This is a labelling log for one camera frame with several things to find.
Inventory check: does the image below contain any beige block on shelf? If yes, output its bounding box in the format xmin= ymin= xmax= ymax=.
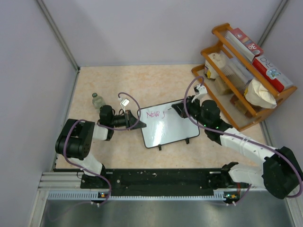
xmin=214 ymin=77 xmax=232 ymax=95

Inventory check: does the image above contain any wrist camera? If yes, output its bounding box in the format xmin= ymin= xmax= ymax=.
xmin=191 ymin=84 xmax=208 ymax=103
xmin=119 ymin=98 xmax=130 ymax=113

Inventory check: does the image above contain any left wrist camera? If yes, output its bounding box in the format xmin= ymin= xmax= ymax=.
xmin=119 ymin=98 xmax=130 ymax=113

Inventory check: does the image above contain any white yellow jar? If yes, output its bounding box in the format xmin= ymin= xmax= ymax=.
xmin=205 ymin=52 xmax=227 ymax=79

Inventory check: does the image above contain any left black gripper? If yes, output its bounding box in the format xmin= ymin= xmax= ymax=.
xmin=109 ymin=109 xmax=146 ymax=130

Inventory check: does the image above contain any clear plastic bottle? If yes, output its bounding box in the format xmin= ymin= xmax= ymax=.
xmin=92 ymin=93 xmax=106 ymax=111

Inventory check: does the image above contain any black framed whiteboard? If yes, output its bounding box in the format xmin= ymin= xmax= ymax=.
xmin=140 ymin=99 xmax=200 ymax=149

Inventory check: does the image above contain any purple cable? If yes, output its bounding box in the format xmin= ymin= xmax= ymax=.
xmin=63 ymin=92 xmax=142 ymax=206
xmin=183 ymin=75 xmax=303 ymax=206

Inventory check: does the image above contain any red box top shelf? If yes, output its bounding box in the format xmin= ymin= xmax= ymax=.
xmin=225 ymin=28 xmax=264 ymax=62

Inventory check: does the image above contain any grey slotted cable duct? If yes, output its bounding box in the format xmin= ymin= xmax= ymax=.
xmin=47 ymin=191 xmax=238 ymax=201

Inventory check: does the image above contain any aluminium frame rail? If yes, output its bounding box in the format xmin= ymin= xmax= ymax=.
xmin=38 ymin=172 xmax=83 ymax=190

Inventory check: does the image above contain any orange wooden shelf rack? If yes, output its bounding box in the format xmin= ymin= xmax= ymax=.
xmin=192 ymin=23 xmax=297 ymax=131

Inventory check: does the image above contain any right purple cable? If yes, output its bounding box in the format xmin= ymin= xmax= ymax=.
xmin=183 ymin=75 xmax=303 ymax=206

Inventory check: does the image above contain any brown block lower shelf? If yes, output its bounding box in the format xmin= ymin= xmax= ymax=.
xmin=230 ymin=95 xmax=252 ymax=118

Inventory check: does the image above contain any red white box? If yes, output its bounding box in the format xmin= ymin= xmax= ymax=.
xmin=252 ymin=55 xmax=294 ymax=92

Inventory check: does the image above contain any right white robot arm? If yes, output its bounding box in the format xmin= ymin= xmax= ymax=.
xmin=171 ymin=96 xmax=303 ymax=199

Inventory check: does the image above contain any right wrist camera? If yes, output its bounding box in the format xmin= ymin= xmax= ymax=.
xmin=191 ymin=84 xmax=208 ymax=103

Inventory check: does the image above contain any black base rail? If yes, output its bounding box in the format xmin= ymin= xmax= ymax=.
xmin=80 ymin=167 xmax=251 ymax=197

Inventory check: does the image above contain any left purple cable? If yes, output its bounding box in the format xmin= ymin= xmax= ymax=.
xmin=63 ymin=92 xmax=142 ymax=206

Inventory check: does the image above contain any clear plastic container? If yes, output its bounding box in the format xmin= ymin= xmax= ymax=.
xmin=223 ymin=58 xmax=254 ymax=94

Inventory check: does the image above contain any cream cloth bundle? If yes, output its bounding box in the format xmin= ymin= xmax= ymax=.
xmin=244 ymin=79 xmax=277 ymax=109

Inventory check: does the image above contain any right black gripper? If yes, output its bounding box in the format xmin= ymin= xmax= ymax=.
xmin=173 ymin=95 xmax=210 ymax=128

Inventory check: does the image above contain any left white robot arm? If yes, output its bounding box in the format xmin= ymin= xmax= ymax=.
xmin=55 ymin=105 xmax=146 ymax=188

